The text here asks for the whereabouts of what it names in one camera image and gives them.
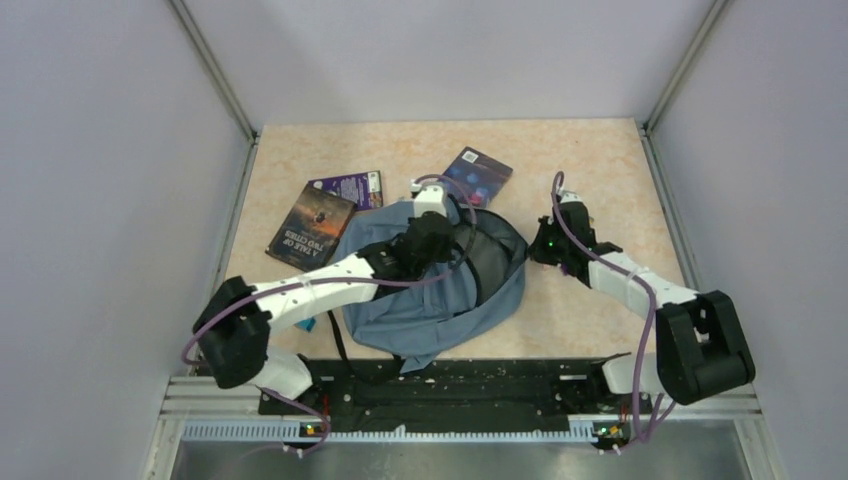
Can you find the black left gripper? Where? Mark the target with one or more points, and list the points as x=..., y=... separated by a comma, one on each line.
x=445, y=252

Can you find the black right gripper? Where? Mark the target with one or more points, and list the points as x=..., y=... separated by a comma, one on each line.
x=537, y=250

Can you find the blue grey backpack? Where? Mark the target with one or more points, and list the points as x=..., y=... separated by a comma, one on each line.
x=419, y=323

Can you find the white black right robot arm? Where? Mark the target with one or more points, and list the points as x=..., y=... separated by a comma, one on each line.
x=700, y=347

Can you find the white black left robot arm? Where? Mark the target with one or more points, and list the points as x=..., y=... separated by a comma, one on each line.
x=233, y=331

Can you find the dark blue paperback book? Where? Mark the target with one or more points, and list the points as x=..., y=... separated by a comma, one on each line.
x=480, y=176

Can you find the purple cover book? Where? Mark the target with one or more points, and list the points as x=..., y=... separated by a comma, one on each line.
x=364, y=188

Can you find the brown cover book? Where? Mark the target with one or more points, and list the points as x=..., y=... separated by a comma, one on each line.
x=311, y=231

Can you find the colourful puzzle cube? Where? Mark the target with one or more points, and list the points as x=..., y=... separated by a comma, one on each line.
x=306, y=325

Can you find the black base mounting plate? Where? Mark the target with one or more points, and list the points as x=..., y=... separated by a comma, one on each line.
x=556, y=387

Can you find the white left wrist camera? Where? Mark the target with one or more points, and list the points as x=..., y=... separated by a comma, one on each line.
x=428, y=198

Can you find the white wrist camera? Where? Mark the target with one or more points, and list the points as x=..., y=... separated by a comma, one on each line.
x=566, y=197
x=428, y=198

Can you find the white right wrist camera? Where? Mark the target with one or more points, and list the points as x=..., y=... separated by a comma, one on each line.
x=566, y=197

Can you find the metal frame rail right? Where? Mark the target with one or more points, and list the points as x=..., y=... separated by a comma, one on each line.
x=657, y=134

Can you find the metal frame rail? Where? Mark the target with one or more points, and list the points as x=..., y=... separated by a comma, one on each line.
x=657, y=134
x=223, y=208

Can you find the metal frame rail left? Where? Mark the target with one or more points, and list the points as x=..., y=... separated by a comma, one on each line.
x=223, y=208

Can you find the aluminium front rail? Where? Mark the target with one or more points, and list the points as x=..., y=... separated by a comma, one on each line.
x=207, y=414

